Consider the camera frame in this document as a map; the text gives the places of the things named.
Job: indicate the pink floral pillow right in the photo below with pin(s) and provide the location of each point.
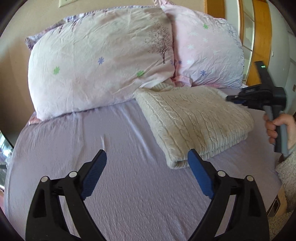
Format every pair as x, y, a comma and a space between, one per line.
208, 50

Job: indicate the frosted glass sliding door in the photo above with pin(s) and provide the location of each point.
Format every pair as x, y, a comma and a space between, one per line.
252, 21

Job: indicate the white floral pillow left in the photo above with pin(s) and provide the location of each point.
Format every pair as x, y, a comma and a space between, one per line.
99, 59

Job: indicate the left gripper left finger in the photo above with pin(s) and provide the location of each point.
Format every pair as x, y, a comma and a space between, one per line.
46, 220

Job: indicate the wall switch plate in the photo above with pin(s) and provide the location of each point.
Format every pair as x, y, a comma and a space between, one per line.
65, 2

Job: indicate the white fleece sleeve forearm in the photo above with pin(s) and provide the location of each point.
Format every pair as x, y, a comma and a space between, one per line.
286, 173

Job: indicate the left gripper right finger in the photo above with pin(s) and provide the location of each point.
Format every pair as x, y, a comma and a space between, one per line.
248, 220

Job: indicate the beige knit sweater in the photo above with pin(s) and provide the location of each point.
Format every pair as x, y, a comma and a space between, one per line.
185, 118

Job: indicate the lilac bed sheet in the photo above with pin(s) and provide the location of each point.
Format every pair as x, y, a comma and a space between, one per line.
138, 197

